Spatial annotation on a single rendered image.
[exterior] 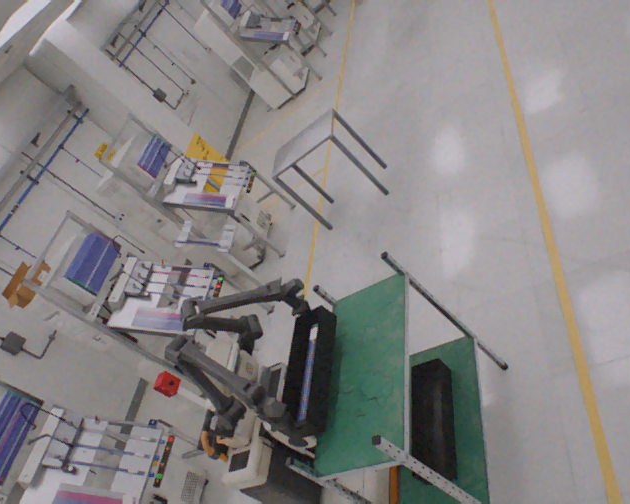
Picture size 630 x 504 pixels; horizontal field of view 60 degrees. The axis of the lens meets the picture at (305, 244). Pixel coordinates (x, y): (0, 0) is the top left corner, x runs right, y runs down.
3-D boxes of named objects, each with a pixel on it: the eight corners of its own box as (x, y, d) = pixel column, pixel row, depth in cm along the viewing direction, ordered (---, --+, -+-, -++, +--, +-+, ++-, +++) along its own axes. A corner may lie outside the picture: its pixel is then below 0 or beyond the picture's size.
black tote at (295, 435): (311, 328, 266) (295, 317, 261) (337, 316, 256) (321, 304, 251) (295, 441, 227) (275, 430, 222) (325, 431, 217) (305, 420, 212)
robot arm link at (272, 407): (254, 382, 212) (240, 398, 207) (272, 381, 204) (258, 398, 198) (271, 405, 215) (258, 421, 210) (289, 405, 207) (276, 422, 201)
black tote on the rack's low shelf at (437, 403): (423, 376, 288) (410, 366, 282) (451, 367, 278) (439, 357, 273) (425, 486, 248) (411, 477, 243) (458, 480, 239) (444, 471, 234)
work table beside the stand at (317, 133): (389, 193, 484) (330, 134, 446) (329, 231, 519) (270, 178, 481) (387, 164, 517) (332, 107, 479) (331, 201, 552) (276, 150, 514)
